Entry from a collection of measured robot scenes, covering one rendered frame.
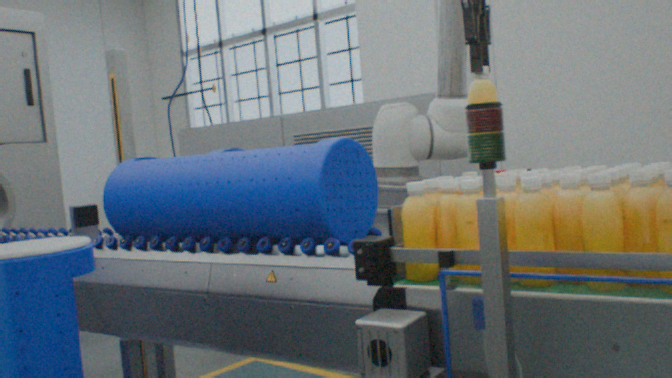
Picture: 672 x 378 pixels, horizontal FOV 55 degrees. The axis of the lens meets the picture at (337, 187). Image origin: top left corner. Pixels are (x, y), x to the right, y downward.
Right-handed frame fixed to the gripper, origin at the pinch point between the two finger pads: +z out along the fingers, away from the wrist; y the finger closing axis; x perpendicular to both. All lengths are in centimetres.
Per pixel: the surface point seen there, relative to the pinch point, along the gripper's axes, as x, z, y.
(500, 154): 23, 22, 50
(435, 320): 1, 56, 35
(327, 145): -34.3, 18.0, 19.4
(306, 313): -41, 61, 25
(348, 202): -32.9, 33.2, 14.2
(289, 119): -179, -1, -146
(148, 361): -165, 102, -19
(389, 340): -3, 57, 48
